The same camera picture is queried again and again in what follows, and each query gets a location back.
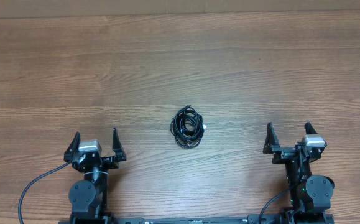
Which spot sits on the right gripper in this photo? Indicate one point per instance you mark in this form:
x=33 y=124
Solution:
x=283 y=153

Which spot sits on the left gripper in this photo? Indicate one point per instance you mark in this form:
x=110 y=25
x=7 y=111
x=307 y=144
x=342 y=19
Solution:
x=111 y=162

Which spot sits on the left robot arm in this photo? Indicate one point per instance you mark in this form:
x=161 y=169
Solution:
x=89 y=196

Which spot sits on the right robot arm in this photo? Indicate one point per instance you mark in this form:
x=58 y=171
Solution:
x=310 y=195

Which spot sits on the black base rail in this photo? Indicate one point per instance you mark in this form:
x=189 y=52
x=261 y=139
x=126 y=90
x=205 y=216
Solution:
x=250 y=219

